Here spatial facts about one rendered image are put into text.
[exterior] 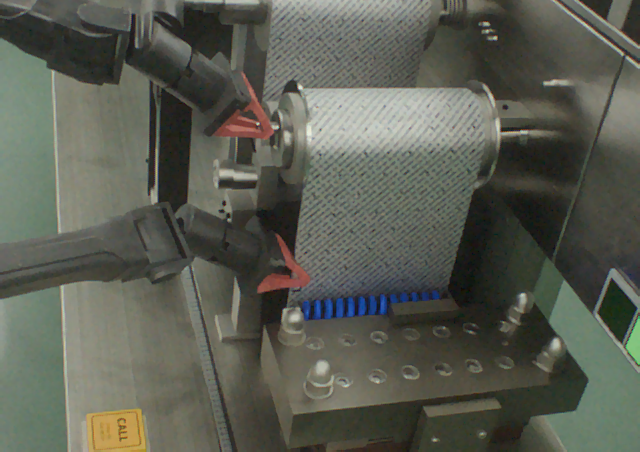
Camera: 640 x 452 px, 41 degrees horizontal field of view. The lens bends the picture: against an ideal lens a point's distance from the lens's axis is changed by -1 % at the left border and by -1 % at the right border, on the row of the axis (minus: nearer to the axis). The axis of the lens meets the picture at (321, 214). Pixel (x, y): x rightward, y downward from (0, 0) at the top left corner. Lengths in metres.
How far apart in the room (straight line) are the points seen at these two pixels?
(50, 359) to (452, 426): 1.67
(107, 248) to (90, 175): 0.72
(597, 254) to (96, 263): 0.58
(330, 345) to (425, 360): 0.12
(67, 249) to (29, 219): 2.22
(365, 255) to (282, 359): 0.18
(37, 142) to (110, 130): 1.79
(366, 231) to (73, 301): 0.48
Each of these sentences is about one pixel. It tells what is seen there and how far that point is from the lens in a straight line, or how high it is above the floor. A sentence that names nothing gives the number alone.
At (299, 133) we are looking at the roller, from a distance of 1.04.
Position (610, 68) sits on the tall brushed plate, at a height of 1.41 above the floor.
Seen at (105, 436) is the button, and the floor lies 0.92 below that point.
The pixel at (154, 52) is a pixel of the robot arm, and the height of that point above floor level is 1.39.
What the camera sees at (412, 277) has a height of 1.06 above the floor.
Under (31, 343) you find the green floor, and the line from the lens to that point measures 2.64.
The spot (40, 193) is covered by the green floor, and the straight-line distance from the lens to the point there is 3.28.
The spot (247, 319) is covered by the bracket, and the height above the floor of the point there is 0.93.
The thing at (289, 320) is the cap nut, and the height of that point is 1.07.
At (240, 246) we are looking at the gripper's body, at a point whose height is 1.15.
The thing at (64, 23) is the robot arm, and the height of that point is 1.42.
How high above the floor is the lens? 1.78
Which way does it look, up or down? 33 degrees down
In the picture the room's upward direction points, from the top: 9 degrees clockwise
